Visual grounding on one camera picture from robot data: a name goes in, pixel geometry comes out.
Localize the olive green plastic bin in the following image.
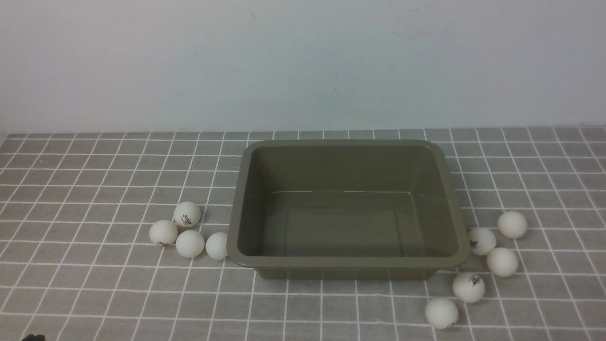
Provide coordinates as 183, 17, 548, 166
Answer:
227, 139, 471, 281

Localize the plain white ping-pong ball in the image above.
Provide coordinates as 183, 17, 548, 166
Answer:
175, 230, 205, 259

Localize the white ball frontmost right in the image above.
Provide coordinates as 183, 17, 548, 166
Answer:
425, 297, 459, 330

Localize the white ball with logo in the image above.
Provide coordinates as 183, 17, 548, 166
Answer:
468, 227, 497, 256
173, 201, 202, 227

